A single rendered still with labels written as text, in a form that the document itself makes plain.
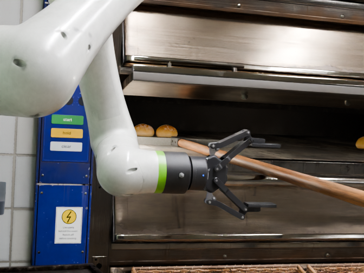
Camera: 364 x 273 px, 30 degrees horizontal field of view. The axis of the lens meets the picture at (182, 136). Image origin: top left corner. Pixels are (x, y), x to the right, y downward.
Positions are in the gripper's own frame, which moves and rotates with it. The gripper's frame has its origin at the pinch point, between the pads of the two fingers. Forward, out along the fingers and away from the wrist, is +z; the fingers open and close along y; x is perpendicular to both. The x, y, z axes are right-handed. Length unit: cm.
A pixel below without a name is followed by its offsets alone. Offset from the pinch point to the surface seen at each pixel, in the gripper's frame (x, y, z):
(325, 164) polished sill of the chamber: -55, 2, 44
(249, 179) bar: -17.5, 3.3, 1.9
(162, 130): -148, -1, 14
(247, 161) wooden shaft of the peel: -26.8, -0.4, 4.8
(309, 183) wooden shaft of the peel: 9.3, 0.6, 4.7
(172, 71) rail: -40.7, -23.5, -13.6
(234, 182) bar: -17.5, 4.2, -2.1
